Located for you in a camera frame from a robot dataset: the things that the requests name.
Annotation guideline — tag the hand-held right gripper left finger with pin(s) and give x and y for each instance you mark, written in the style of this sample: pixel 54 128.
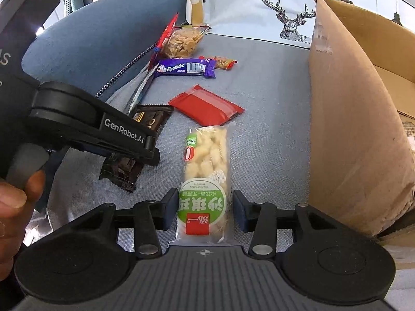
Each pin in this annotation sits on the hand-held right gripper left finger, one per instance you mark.
pixel 171 209

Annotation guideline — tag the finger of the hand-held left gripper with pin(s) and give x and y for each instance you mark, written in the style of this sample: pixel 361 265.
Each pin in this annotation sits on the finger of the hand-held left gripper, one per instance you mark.
pixel 129 129

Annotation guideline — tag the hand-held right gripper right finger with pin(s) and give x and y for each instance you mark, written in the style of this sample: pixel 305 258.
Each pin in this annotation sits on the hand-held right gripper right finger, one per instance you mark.
pixel 239 210

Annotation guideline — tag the dark brown chocolate packet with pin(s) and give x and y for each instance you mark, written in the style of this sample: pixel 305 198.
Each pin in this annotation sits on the dark brown chocolate packet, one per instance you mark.
pixel 152 120

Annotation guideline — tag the clear puffed rice bar packet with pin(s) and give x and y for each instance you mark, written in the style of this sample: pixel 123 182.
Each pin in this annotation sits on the clear puffed rice bar packet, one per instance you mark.
pixel 204 155

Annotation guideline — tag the clear bag of crackers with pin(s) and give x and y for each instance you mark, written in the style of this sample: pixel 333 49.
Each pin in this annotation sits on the clear bag of crackers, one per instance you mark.
pixel 181 42

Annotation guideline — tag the long red snack packet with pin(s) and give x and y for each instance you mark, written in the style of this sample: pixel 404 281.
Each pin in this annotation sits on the long red snack packet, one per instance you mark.
pixel 168 30

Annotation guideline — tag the small peanut bar packet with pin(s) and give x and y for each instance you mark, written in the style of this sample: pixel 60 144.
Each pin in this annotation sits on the small peanut bar packet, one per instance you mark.
pixel 223 63

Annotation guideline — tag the brown cardboard box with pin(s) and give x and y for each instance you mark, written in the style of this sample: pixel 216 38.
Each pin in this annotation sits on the brown cardboard box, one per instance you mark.
pixel 350 120

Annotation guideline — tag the person's left hand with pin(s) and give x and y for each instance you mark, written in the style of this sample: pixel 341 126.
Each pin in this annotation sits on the person's left hand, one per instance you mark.
pixel 13 220

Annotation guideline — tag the silver foil snack packet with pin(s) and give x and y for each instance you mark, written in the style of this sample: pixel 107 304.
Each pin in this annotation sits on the silver foil snack packet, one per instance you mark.
pixel 142 87

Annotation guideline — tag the purple candy packet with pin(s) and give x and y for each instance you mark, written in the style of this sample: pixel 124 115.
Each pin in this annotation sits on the purple candy packet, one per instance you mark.
pixel 175 68

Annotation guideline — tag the flat red snack packet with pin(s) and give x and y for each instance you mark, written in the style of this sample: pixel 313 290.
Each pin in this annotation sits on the flat red snack packet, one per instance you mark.
pixel 207 105

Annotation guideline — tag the blue grey fabric sofa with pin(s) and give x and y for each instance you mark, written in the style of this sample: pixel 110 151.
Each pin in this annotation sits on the blue grey fabric sofa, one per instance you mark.
pixel 259 81

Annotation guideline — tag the white deer print pillow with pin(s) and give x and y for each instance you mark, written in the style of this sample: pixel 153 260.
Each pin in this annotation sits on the white deer print pillow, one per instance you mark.
pixel 243 13

